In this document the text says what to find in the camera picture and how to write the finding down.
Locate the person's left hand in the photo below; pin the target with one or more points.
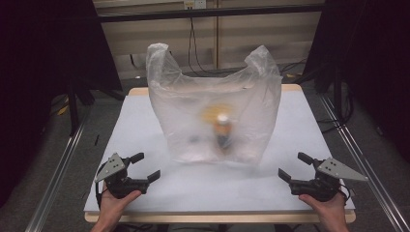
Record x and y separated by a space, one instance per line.
114 206

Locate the orange bottle with white cap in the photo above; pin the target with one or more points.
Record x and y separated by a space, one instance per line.
223 130

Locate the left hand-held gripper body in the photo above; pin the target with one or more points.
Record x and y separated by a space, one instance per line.
116 175

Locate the white wall outlet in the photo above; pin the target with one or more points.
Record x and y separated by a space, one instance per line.
194 4

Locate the black curtain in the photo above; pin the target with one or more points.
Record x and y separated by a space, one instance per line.
370 48
38 64

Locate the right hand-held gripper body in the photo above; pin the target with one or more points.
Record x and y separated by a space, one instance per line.
325 180

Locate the black horizontal bar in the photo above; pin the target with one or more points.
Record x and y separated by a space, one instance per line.
209 13

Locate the translucent white plastic bag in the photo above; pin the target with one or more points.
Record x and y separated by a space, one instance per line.
180 96

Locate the person's right hand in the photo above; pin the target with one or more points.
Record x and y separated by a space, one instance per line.
325 209

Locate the metal floor rail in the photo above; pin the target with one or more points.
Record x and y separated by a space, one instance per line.
54 183
370 174

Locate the black metal stand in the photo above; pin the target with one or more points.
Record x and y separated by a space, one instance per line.
73 106
336 93

